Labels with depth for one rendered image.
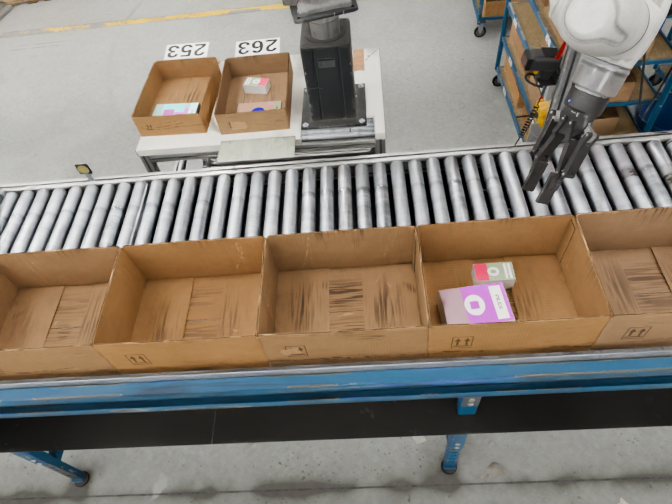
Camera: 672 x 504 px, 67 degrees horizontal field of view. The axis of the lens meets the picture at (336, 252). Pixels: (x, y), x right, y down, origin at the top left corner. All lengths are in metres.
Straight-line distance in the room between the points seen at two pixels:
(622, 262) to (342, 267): 0.75
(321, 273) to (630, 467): 1.41
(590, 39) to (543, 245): 0.69
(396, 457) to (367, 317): 0.90
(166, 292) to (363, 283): 0.56
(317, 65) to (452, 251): 0.89
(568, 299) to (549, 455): 0.91
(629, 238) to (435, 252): 0.51
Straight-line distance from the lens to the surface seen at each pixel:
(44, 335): 1.63
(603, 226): 1.47
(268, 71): 2.40
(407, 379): 1.25
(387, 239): 1.35
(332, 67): 1.95
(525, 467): 2.18
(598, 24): 0.91
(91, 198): 2.14
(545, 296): 1.43
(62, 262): 1.60
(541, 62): 1.82
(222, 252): 1.41
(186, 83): 2.48
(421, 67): 3.68
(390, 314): 1.35
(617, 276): 1.52
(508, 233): 1.40
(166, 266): 1.50
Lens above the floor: 2.07
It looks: 53 degrees down
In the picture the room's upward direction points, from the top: 10 degrees counter-clockwise
